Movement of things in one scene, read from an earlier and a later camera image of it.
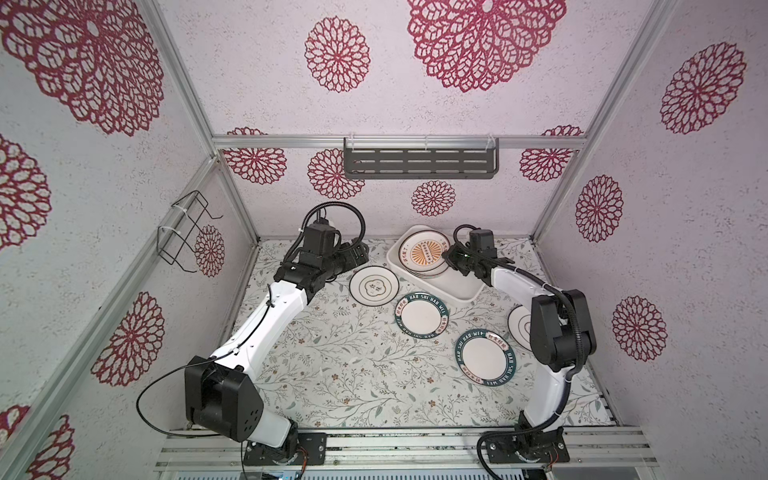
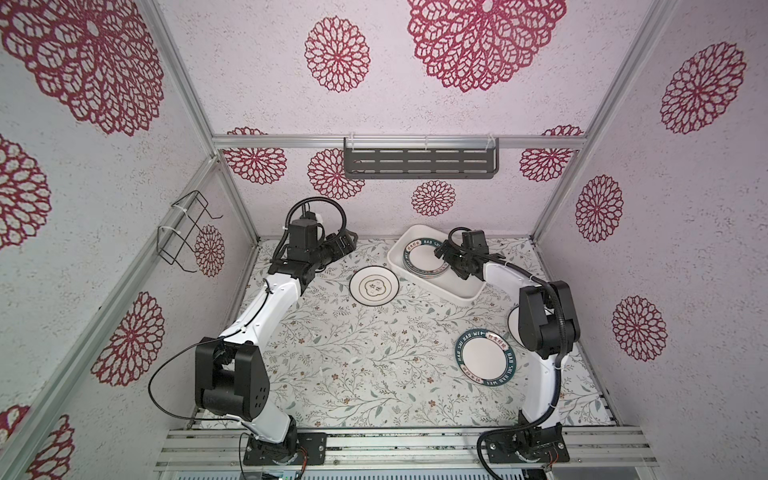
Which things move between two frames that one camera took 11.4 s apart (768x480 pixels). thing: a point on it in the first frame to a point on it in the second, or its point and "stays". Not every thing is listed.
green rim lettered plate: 421,315 to 421,261
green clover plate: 374,286 stays
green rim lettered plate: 485,358 stays
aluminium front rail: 219,450 stays
